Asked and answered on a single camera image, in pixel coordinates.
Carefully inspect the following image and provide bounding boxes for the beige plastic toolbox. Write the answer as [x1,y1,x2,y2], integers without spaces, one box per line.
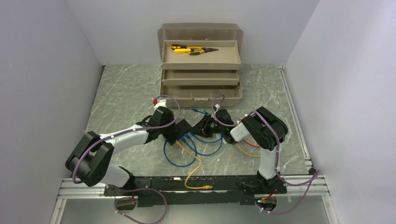
[157,23,243,107]

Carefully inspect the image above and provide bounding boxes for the yellow ethernet cable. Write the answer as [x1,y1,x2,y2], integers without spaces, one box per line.
[176,140,213,190]
[235,143,262,158]

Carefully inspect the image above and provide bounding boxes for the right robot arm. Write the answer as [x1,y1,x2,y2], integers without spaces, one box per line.
[191,106,289,194]

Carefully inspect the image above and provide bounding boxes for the aluminium frame rail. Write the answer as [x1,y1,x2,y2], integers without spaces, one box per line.
[65,64,325,217]

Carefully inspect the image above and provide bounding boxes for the yellow black screwdriver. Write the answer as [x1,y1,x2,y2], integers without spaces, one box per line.
[171,44,201,49]

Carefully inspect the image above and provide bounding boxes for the red ethernet cable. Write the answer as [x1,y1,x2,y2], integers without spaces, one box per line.
[241,140,261,149]

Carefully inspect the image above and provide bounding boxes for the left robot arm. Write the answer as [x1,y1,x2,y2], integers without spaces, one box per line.
[65,106,176,196]

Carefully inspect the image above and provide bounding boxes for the yellow ethernet cable on router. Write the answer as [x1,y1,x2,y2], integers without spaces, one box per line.
[235,143,262,158]

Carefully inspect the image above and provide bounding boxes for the black network switch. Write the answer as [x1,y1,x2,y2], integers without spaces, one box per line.
[162,119,192,145]

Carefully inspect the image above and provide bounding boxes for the blue ethernet cable long loop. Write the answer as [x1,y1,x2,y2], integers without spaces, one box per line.
[163,140,197,168]

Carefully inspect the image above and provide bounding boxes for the yellow black pliers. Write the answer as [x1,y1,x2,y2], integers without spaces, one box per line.
[174,47,219,56]

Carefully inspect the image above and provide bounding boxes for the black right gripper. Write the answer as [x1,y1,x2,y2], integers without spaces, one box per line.
[190,114,225,138]

